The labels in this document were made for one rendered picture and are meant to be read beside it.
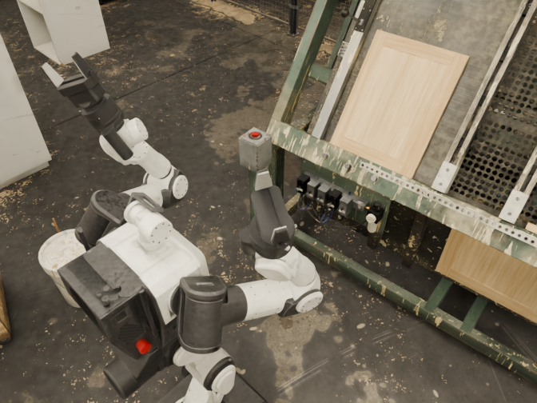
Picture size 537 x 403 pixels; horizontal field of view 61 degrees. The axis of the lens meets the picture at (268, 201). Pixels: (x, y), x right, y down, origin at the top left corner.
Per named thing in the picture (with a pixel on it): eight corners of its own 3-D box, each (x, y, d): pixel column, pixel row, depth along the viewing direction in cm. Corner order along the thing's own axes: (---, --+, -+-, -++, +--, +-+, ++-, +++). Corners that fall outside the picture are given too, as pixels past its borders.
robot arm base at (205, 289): (236, 347, 109) (195, 361, 101) (204, 325, 118) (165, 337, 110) (241, 287, 106) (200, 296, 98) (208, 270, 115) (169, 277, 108)
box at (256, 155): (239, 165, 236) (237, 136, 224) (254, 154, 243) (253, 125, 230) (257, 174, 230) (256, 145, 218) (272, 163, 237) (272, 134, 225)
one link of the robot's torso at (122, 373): (129, 408, 134) (116, 381, 122) (105, 378, 141) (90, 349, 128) (203, 345, 149) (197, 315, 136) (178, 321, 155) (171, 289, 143)
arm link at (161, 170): (162, 145, 137) (192, 173, 154) (135, 141, 141) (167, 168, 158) (148, 177, 134) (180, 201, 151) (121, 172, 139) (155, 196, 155)
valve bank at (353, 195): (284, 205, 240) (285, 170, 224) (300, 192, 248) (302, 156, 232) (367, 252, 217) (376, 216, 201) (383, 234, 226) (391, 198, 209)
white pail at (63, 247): (49, 289, 271) (19, 234, 239) (93, 260, 287) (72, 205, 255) (76, 321, 255) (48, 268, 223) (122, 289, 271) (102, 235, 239)
